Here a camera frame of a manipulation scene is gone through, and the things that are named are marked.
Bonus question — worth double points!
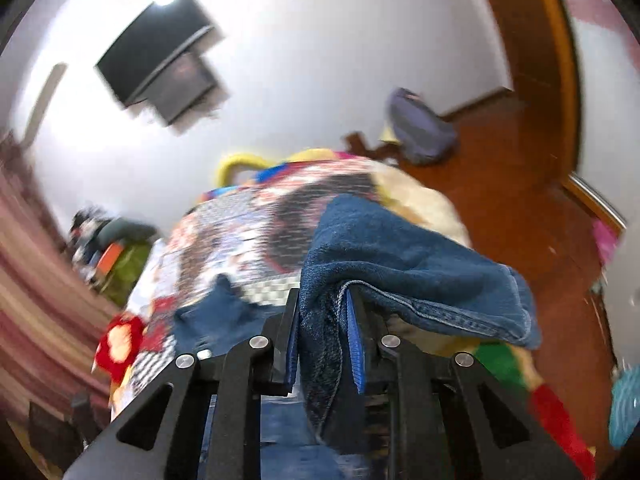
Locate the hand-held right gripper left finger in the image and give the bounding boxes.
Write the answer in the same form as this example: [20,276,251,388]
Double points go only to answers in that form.
[62,287,302,480]

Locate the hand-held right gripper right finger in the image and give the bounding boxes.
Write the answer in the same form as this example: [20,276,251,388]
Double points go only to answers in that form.
[345,290,588,480]

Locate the blue denim jeans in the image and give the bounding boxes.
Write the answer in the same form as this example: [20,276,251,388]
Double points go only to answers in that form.
[172,194,543,480]

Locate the patchwork printed bedspread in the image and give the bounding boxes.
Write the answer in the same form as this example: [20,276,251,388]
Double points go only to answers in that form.
[92,157,401,480]

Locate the yellow fleece blanket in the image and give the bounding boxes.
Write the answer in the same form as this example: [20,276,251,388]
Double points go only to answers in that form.
[215,147,598,480]

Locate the red plush toy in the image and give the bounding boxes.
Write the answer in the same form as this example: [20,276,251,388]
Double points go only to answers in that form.
[92,312,147,386]

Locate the green box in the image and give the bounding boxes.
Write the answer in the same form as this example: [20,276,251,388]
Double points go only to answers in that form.
[97,240,153,307]

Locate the blue-grey backpack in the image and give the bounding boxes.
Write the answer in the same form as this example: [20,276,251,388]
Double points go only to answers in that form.
[385,87,458,166]

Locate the striped curtain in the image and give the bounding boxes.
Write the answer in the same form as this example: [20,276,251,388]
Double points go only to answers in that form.
[0,130,126,411]

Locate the pink cloth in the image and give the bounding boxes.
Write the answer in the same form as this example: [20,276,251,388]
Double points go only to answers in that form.
[592,219,622,262]

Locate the teal cloth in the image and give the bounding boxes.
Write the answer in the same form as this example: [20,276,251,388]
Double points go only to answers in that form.
[609,365,640,449]

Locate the wooden door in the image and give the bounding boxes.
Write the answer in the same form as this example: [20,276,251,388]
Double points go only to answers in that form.
[470,0,583,191]

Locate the white cabinet with pink decals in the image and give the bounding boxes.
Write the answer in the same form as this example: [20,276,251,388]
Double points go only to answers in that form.
[547,0,640,376]

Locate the black wall television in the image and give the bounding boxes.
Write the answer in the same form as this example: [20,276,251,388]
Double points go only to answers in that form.
[95,0,231,128]

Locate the white wall fixture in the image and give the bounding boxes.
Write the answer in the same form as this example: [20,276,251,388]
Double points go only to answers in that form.
[22,62,68,148]

